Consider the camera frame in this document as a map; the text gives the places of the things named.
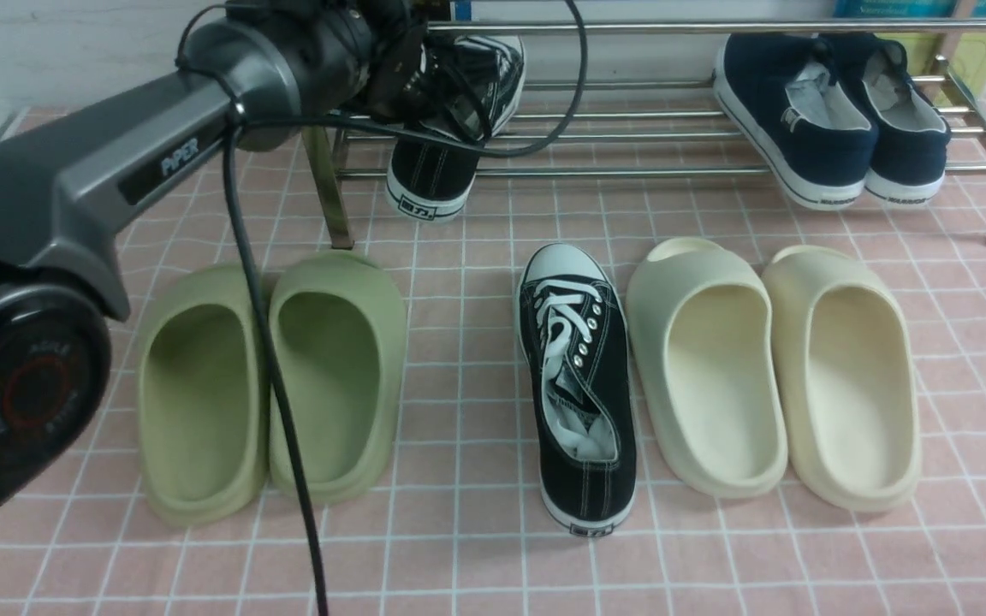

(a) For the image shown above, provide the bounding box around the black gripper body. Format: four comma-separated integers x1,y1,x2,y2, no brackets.
356,1,454,122

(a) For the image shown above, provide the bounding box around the right navy slip-on shoe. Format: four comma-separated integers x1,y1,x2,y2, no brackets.
821,33,951,208

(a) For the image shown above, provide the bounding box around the green foam slipper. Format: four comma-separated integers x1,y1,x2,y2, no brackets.
137,263,269,527
269,250,407,504

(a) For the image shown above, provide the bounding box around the left green foam slipper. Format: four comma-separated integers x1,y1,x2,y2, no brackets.
137,263,269,527

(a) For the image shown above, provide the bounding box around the right cream foam slipper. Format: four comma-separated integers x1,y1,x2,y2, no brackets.
762,245,921,513

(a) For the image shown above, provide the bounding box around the right green foam slipper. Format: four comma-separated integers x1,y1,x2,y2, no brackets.
269,250,407,504

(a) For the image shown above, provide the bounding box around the navy slip-on shoe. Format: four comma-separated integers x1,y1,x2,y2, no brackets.
821,33,951,208
713,33,879,211

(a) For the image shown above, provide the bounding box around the left navy slip-on shoe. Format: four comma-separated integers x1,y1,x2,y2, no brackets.
713,33,879,211

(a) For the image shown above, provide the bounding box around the yellow-green book behind rack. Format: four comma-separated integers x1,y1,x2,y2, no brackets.
879,33,986,95

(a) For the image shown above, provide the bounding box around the stainless steel shoe rack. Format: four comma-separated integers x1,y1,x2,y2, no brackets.
300,1,986,250

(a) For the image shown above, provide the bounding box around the black canvas sneaker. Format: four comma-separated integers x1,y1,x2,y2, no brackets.
514,243,638,538
387,33,527,222

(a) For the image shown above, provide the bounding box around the cream foam slipper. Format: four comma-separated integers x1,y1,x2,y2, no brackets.
762,245,921,513
626,237,789,499

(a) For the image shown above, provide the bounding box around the teal book upper shelf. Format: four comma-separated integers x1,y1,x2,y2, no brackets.
833,0,986,19

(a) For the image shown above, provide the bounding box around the pink checkered floor cloth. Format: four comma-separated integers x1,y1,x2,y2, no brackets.
0,98,986,616

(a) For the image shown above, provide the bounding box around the left cream foam slipper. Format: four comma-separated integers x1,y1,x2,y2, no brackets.
626,237,789,499

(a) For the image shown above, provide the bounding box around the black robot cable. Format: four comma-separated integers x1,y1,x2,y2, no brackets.
175,0,590,616

